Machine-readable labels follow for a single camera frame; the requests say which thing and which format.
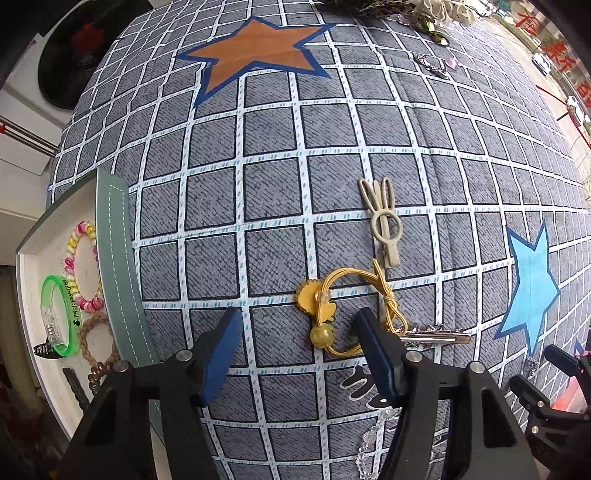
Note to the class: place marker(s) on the dark green hair clip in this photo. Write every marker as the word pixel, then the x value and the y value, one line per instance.
pixel 434 30

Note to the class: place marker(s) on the beige rabbit hair clip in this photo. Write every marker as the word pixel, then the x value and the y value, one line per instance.
pixel 390 251

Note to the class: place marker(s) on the white scrunchie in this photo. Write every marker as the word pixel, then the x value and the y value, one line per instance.
pixel 450 9

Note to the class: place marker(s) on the leopard print scrunchie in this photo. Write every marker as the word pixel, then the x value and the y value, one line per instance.
pixel 369 7

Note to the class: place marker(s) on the silver hair clip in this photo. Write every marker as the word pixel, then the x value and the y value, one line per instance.
pixel 438 340

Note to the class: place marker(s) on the white washing machine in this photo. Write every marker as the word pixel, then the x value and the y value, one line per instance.
pixel 74 55

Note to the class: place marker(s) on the small silver charm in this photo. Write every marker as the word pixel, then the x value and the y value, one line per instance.
pixel 531 364

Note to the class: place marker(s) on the grey checked star tablecloth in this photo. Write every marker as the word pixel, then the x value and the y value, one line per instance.
pixel 277 184

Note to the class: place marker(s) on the black claw clip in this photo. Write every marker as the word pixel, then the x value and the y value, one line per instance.
pixel 44 350

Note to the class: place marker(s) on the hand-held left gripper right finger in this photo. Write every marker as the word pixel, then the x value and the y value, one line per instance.
pixel 378 355

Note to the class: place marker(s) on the black snap hair clip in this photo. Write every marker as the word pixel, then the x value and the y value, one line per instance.
pixel 74 385

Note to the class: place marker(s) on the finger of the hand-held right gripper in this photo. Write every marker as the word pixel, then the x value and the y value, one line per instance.
pixel 561 357
pixel 526 387

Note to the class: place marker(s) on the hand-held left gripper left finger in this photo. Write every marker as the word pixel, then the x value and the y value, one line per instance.
pixel 221 355

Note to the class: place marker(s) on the white tray with green rim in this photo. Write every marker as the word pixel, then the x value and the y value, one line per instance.
pixel 117 258

